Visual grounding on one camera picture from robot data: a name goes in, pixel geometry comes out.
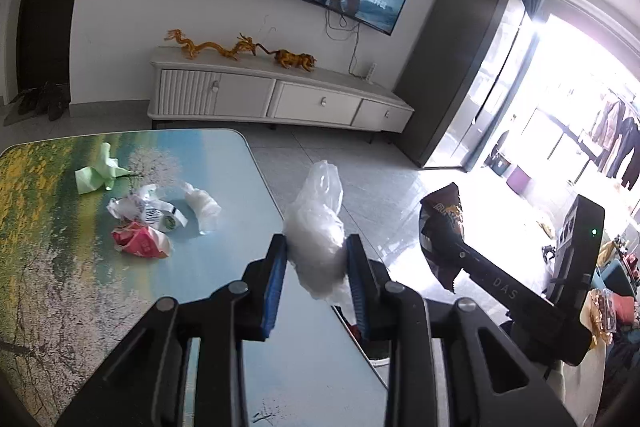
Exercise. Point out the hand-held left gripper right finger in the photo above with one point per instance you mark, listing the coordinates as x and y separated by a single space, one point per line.
357 292

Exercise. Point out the white printed plastic bag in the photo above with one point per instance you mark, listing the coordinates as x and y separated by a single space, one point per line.
145 209

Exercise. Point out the small white plastic bag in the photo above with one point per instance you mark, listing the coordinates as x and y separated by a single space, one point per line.
205 209

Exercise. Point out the golden dragon figurine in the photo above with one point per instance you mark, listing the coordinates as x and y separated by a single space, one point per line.
210 47

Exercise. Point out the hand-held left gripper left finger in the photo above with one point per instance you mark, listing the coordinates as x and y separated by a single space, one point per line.
275 287

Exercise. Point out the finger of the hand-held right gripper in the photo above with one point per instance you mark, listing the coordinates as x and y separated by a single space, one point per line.
470 262

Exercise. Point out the hanging clothes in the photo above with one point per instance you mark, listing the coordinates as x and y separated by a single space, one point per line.
617 137

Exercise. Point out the translucent white plastic bag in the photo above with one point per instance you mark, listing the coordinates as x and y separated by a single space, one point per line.
315 237

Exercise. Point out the brown snack wrapper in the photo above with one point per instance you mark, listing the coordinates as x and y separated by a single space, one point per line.
440 217

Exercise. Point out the white television cabinet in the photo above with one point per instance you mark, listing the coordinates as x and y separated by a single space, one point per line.
250 97

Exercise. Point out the green crumpled paper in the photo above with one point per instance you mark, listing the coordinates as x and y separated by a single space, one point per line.
97 174

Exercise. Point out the pink wrapper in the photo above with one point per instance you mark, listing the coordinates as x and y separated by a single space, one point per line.
140 244

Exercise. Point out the dark shoe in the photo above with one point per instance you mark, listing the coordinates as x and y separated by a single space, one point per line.
25 102
57 104
42 99

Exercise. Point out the purple stool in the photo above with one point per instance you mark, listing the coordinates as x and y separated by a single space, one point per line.
520 179

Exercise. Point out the golden tiger figurine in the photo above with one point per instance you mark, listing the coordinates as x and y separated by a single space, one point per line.
292 59

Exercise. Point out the tall grey cabinet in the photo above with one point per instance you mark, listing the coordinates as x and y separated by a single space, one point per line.
450 72

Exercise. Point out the white power strip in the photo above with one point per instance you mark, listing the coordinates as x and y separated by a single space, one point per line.
371 71

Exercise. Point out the dark brown entrance door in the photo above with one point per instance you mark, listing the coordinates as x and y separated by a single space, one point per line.
50 7

